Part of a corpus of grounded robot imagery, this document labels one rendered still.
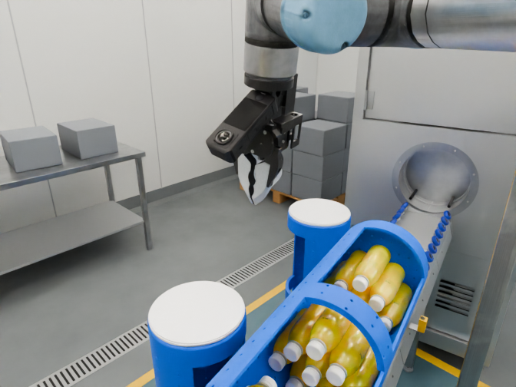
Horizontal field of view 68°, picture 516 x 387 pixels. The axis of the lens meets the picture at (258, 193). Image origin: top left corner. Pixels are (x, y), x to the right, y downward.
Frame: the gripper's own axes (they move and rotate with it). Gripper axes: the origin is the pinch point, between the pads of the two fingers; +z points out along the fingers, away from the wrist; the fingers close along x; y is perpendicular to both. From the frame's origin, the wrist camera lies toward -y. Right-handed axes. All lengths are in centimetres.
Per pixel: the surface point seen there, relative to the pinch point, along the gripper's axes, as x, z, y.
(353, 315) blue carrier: -17.5, 29.5, 15.5
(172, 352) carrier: 20, 56, -3
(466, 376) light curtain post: -50, 91, 73
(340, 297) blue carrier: -13.2, 29.2, 18.0
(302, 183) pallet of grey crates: 126, 167, 271
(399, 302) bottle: -23, 47, 45
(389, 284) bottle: -19, 41, 43
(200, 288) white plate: 30, 56, 19
